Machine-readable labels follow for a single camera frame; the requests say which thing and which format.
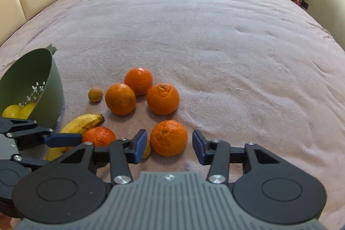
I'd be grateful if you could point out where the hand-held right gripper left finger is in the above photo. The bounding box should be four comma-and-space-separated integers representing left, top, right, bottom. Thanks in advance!
58, 129, 148, 185

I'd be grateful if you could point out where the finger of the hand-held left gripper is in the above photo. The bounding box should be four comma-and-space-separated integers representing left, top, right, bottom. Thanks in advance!
0, 117, 83, 151
12, 154, 52, 172

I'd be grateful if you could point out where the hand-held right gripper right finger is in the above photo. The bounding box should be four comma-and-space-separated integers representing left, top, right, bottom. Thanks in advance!
192, 130, 286, 184

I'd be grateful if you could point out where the yellow banana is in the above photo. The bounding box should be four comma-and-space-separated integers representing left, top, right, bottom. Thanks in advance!
44, 113, 105, 161

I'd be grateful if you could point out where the orange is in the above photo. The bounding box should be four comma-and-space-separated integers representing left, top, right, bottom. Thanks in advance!
150, 120, 188, 157
124, 67, 153, 96
82, 127, 117, 147
146, 84, 180, 116
105, 83, 136, 116

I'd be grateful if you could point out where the green colander bowl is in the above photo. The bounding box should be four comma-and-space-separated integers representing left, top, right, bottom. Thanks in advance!
0, 44, 64, 130

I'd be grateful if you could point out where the small brown round fruit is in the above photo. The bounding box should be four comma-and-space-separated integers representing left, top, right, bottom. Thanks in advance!
88, 88, 103, 103

